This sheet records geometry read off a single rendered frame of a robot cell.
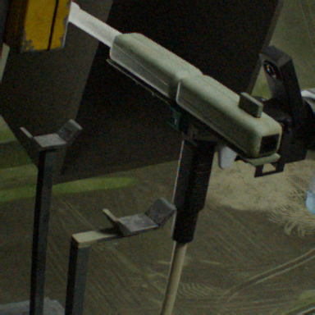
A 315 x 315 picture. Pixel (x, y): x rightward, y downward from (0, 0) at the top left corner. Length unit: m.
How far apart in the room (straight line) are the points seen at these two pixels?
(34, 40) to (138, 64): 0.34
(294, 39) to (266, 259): 1.35
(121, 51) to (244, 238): 1.96
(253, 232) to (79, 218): 0.58
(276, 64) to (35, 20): 0.40
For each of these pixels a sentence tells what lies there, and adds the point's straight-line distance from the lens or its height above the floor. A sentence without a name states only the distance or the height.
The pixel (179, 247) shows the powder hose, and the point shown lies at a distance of 1.23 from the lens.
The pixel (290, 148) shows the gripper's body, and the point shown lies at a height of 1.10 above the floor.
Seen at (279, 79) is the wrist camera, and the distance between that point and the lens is 1.20.
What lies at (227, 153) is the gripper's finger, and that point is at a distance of 1.17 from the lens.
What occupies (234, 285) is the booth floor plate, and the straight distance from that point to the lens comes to 2.89.
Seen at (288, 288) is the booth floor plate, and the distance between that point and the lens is 2.93.
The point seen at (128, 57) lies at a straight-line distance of 1.23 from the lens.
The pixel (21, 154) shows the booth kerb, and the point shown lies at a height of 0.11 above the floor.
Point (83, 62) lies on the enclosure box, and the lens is 2.19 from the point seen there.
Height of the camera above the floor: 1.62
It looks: 26 degrees down
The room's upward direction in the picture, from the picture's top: 10 degrees clockwise
